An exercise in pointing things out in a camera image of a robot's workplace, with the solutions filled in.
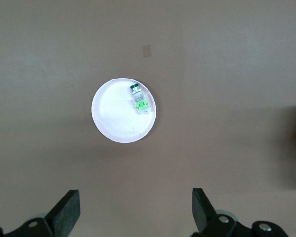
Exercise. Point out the green and clear switch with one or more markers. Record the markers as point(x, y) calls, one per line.
point(140, 101)

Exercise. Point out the pink round plate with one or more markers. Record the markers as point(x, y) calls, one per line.
point(113, 113)

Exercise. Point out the brown tape patch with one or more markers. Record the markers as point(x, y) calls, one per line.
point(146, 51)

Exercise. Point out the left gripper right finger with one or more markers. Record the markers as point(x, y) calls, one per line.
point(204, 212)

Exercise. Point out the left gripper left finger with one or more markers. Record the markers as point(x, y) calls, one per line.
point(64, 214)

